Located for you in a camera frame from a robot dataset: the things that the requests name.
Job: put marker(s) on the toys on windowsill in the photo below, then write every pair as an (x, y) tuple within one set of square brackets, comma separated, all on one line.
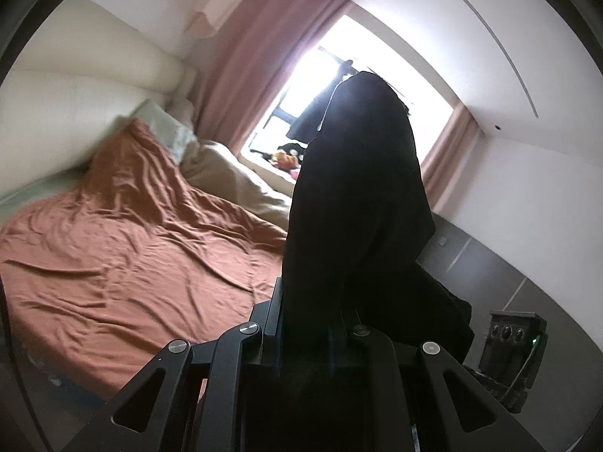
[(285, 157)]

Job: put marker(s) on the large black garment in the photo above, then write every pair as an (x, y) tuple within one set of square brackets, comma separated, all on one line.
[(362, 197)]

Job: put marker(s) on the bright window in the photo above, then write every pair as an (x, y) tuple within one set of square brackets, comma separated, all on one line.
[(339, 84)]

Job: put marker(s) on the pink curtain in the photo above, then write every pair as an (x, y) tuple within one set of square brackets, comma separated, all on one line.
[(447, 146), (240, 56)]

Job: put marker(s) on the cream padded headboard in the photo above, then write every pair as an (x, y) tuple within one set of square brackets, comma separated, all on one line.
[(80, 99)]

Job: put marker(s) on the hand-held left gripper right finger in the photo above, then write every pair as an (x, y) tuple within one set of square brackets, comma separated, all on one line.
[(362, 353)]

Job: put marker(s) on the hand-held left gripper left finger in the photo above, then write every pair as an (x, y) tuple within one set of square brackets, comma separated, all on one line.
[(278, 325)]

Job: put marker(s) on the rust orange bed sheet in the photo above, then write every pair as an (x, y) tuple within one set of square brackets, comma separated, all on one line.
[(122, 254)]

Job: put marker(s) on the pale green pillow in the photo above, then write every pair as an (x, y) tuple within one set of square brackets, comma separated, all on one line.
[(165, 129)]

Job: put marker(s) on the dark hanging clothes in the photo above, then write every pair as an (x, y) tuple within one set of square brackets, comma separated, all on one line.
[(313, 113)]

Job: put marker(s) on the beige duvet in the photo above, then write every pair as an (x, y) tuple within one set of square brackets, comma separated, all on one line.
[(235, 179)]

